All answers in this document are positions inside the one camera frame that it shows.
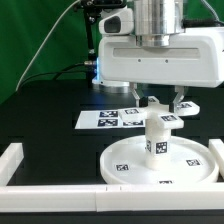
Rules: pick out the white left fence bar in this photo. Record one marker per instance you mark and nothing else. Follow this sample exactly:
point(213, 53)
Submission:
point(10, 161)

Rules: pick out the white marker sheet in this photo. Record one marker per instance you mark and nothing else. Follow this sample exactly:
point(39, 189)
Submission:
point(103, 119)

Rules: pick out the white fence bar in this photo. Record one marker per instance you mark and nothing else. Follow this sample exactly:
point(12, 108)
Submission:
point(102, 198)
point(10, 161)
point(216, 147)

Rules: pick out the white round table top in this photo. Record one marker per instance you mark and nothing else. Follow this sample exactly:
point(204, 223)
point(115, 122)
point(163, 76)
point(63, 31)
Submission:
point(124, 162)

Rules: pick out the white cross-shaped table base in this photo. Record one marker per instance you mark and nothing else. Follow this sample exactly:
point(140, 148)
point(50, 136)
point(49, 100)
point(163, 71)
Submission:
point(160, 114)

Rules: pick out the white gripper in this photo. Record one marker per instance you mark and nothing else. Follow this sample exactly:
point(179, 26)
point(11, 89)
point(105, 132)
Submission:
point(193, 58)

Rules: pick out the white front fence bar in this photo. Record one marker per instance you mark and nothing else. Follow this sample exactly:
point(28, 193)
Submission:
point(102, 198)

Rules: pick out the white right fence bar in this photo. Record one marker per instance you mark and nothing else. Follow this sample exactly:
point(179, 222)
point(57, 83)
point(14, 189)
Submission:
point(216, 147)

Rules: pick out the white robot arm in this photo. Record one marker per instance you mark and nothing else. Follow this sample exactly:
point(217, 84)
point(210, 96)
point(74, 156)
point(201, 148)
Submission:
point(148, 43)

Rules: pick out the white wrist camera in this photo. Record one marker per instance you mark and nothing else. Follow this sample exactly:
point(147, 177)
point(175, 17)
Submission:
point(118, 22)

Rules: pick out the black camera stand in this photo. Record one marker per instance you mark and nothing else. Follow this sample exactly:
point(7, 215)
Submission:
point(91, 11)

